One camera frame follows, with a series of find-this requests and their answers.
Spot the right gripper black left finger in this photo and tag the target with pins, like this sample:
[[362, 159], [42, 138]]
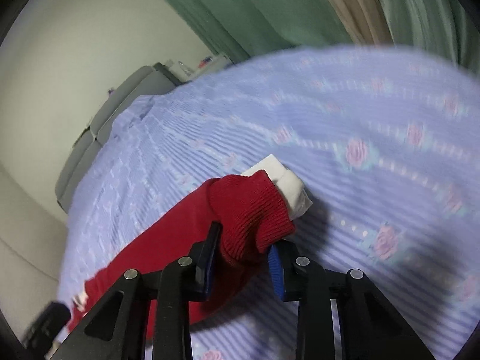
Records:
[[115, 327]]

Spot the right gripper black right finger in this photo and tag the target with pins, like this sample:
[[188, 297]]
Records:
[[340, 315]]

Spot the red Mickey sweater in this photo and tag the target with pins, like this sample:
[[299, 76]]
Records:
[[255, 209]]

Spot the purple floral striped bedsheet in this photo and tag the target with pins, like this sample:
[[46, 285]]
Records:
[[386, 141]]

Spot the grey padded headboard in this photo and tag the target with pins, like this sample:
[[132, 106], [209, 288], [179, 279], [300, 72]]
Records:
[[147, 80]]

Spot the white bedside table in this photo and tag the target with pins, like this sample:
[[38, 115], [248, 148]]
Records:
[[208, 65]]

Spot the green curtain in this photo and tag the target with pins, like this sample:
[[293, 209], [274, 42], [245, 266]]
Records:
[[247, 28]]

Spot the beige sheer curtain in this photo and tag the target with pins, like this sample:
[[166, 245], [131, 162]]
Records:
[[364, 21]]

